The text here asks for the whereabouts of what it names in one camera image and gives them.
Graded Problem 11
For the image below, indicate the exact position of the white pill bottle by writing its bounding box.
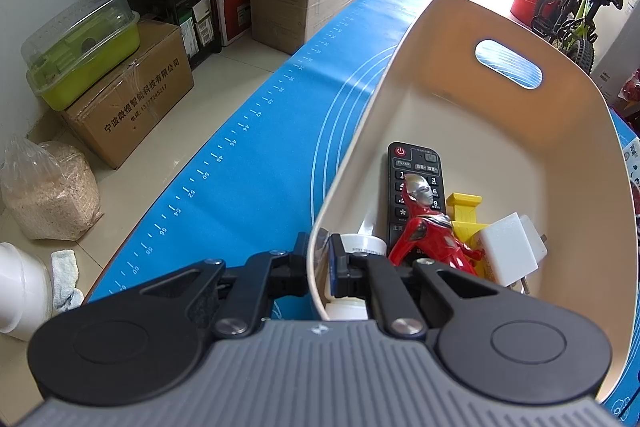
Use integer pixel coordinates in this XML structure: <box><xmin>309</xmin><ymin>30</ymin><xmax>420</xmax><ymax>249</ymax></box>
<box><xmin>326</xmin><ymin>233</ymin><xmax>387</xmax><ymax>321</ymax></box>

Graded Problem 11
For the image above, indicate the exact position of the red silver hero figure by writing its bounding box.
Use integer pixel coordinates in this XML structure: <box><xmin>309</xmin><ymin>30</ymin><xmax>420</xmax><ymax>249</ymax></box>
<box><xmin>388</xmin><ymin>173</ymin><xmax>484</xmax><ymax>275</ymax></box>

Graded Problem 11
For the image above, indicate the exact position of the yellow plastic toy tool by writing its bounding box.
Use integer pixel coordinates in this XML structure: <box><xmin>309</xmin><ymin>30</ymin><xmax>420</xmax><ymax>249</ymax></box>
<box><xmin>446</xmin><ymin>192</ymin><xmax>488</xmax><ymax>248</ymax></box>

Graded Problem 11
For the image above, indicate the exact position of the black tv remote control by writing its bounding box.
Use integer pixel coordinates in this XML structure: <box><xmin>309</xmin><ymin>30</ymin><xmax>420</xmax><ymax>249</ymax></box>
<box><xmin>386</xmin><ymin>142</ymin><xmax>446</xmax><ymax>253</ymax></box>

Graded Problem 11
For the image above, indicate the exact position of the white power adapter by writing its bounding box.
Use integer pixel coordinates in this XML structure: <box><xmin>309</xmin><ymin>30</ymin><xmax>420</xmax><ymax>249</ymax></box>
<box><xmin>472</xmin><ymin>212</ymin><xmax>548</xmax><ymax>295</ymax></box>

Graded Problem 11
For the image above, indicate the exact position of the beige plastic storage bin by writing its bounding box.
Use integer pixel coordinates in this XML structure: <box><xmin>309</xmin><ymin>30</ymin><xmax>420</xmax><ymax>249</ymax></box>
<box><xmin>307</xmin><ymin>0</ymin><xmax>638</xmax><ymax>399</ymax></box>

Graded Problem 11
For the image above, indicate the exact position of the blue silicone baking mat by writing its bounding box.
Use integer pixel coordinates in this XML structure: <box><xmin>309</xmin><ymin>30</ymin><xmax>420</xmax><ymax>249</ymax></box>
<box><xmin>92</xmin><ymin>0</ymin><xmax>614</xmax><ymax>426</ymax></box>

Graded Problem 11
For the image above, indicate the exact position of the white crumpled cloth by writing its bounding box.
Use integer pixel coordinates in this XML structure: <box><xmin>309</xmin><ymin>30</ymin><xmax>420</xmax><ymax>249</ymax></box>
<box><xmin>51</xmin><ymin>249</ymin><xmax>85</xmax><ymax>313</ymax></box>

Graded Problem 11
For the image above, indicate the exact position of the cardboard box under green container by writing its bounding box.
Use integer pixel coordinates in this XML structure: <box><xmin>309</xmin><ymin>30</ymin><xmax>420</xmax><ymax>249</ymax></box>
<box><xmin>61</xmin><ymin>20</ymin><xmax>194</xmax><ymax>169</ymax></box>

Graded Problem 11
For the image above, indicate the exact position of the bag of wood pellets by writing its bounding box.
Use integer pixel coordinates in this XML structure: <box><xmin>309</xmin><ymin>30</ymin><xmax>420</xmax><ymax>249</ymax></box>
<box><xmin>1</xmin><ymin>136</ymin><xmax>102</xmax><ymax>242</ymax></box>

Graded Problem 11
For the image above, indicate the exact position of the white plastic jug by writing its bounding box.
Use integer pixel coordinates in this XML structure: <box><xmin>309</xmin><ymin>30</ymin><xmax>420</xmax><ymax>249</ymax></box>
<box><xmin>0</xmin><ymin>243</ymin><xmax>52</xmax><ymax>341</ymax></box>

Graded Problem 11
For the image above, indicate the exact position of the tissue box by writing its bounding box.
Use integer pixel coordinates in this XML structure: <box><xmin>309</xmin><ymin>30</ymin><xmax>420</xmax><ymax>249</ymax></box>
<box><xmin>623</xmin><ymin>138</ymin><xmax>640</xmax><ymax>215</ymax></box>

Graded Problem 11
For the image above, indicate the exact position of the green lidded plastic container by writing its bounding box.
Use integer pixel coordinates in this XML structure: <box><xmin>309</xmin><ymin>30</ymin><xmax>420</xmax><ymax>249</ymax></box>
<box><xmin>21</xmin><ymin>0</ymin><xmax>140</xmax><ymax>112</ymax></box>

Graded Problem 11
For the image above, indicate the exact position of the white freezer cabinet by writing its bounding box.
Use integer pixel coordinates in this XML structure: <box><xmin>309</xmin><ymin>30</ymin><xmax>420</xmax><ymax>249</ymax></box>
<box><xmin>590</xmin><ymin>0</ymin><xmax>639</xmax><ymax>104</ymax></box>

